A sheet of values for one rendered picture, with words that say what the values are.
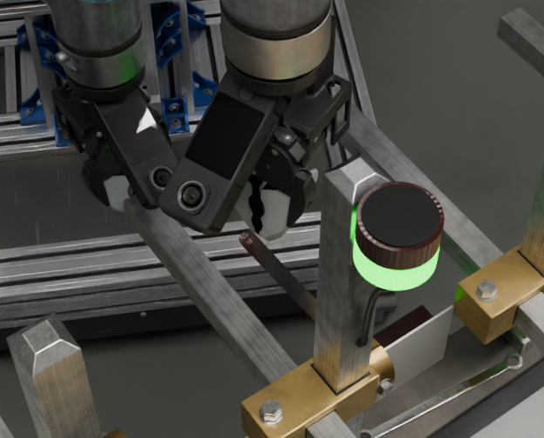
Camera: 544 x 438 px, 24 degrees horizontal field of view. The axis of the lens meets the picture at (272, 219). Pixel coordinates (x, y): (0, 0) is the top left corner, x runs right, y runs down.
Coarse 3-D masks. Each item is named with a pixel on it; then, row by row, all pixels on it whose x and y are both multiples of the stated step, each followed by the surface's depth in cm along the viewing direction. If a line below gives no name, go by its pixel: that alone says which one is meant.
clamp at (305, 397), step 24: (312, 360) 112; (384, 360) 112; (288, 384) 110; (312, 384) 110; (360, 384) 110; (384, 384) 112; (288, 408) 109; (312, 408) 109; (336, 408) 110; (360, 408) 113; (264, 432) 108; (288, 432) 107
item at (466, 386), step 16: (496, 368) 130; (512, 368) 130; (464, 384) 129; (480, 384) 129; (432, 400) 128; (448, 400) 128; (400, 416) 127; (416, 416) 127; (368, 432) 126; (384, 432) 126
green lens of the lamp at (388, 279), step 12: (360, 252) 88; (360, 264) 88; (372, 264) 87; (432, 264) 88; (372, 276) 88; (384, 276) 87; (396, 276) 87; (408, 276) 87; (420, 276) 88; (384, 288) 88; (396, 288) 88; (408, 288) 88
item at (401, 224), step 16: (384, 192) 87; (400, 192) 87; (416, 192) 87; (368, 208) 87; (384, 208) 87; (400, 208) 87; (416, 208) 87; (432, 208) 87; (368, 224) 86; (384, 224) 86; (400, 224) 86; (416, 224) 86; (432, 224) 86; (352, 240) 91; (384, 240) 85; (400, 240) 85; (416, 240) 85; (352, 256) 93; (368, 304) 99; (368, 320) 101
